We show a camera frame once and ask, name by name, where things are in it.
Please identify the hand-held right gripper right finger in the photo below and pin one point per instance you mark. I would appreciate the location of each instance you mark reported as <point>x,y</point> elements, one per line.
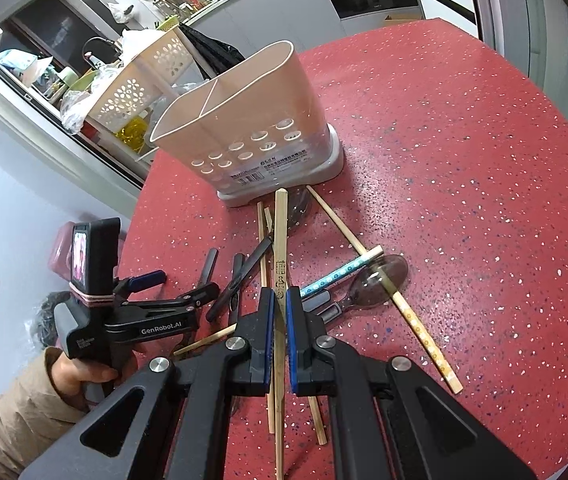
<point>295,340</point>

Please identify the dark fuzzy object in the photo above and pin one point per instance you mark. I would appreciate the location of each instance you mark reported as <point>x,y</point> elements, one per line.
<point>46,317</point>

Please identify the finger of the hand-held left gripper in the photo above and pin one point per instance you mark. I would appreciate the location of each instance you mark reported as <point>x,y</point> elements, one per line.
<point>149,279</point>
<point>204,294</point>

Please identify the clear plastic bag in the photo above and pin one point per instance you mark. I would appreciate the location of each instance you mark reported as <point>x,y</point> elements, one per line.
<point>81,105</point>

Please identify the yellow oil bottle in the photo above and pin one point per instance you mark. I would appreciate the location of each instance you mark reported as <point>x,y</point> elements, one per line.
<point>133,135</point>

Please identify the pink plastic stool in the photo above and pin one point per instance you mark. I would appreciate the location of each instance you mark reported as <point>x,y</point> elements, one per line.
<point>59,255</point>

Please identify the beige plastic utensil holder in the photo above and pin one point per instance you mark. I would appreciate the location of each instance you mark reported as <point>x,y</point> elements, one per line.
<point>244,125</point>

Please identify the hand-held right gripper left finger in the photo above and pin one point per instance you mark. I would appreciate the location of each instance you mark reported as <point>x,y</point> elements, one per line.
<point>265,340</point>

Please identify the person's left forearm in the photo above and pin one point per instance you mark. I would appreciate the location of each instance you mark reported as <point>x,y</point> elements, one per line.
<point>14,425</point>

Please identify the thin bamboo chopstick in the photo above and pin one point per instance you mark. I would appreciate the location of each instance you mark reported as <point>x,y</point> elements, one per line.
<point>204,340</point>

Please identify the clear grey plastic spoon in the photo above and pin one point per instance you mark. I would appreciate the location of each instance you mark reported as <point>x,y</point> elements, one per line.
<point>373,285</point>

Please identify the white perforated basket rack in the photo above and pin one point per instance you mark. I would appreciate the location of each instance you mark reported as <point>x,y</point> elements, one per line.
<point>134,80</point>

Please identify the long chopstick with patterned end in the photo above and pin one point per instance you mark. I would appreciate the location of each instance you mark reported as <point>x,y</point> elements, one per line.
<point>343,232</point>

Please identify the light printed wooden chopstick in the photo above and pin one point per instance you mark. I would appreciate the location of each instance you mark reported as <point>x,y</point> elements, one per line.
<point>281,240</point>

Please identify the person's left hand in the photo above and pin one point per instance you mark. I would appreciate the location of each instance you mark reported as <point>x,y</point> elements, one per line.
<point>99,375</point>

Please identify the cardboard box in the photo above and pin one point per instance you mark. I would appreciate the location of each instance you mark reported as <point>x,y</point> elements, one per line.
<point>397,18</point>

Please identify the green bowl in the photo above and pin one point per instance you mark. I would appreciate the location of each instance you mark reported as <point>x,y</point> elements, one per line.
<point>78,80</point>

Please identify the blue patterned chopstick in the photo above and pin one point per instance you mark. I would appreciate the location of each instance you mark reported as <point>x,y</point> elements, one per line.
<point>339,272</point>

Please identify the curved kitchen faucet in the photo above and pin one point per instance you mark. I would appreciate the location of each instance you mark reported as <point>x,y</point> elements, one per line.
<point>95,45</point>

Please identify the black bag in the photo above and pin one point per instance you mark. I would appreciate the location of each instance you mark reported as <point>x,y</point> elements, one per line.
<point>214,52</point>

